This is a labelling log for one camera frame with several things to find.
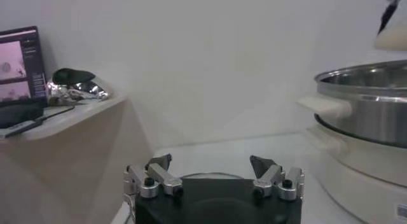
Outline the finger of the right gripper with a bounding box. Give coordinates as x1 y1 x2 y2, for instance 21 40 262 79
377 0 402 35

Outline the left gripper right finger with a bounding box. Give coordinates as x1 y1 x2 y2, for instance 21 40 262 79
249 155 305 201

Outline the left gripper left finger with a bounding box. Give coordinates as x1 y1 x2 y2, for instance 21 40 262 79
123 153 184 199

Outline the white steamed baozi bun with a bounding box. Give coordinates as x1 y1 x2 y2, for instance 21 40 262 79
374 5 407 52

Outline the round glass pot lid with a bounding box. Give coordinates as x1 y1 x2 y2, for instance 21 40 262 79
181 172 245 181

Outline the stainless steel steamer basket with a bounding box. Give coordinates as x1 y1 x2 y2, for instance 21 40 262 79
297 59 407 149

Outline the white side table with mouse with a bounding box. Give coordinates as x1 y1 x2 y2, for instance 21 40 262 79
0 94 154 224

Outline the cream electric cooking pot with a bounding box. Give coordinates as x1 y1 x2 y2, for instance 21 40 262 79
305 123 407 224

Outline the chrome and black headset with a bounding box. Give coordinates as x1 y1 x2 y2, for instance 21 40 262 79
46 67 111 106

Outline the grey usb hub dongle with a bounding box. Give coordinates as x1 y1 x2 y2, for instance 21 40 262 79
0 118 44 139

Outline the black computer mouse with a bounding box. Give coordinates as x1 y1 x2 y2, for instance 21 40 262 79
0 102 45 129

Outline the laptop with pink screen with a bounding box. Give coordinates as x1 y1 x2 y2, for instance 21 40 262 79
0 25 48 107

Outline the thin black desk cable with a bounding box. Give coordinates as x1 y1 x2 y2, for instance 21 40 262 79
40 105 76 122

